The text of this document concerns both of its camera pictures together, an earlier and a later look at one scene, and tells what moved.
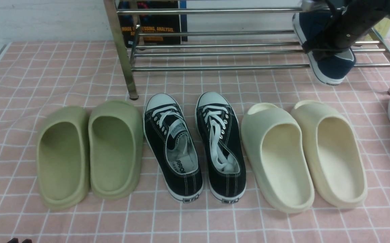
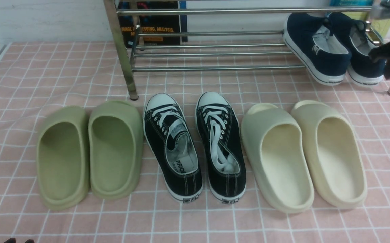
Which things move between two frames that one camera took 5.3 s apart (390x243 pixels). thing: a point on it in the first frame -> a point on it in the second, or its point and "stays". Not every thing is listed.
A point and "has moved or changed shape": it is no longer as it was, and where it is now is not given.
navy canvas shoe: (332, 69) has moved or changed shape
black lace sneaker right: (225, 168) stays
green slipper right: (115, 150) stays
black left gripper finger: (14, 240) stays
